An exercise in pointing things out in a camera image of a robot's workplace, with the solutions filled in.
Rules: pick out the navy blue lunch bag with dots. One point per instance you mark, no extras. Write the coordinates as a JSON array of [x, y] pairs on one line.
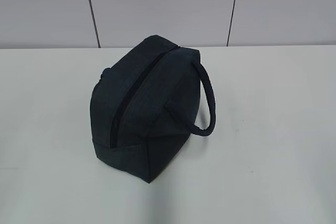
[[145, 107]]

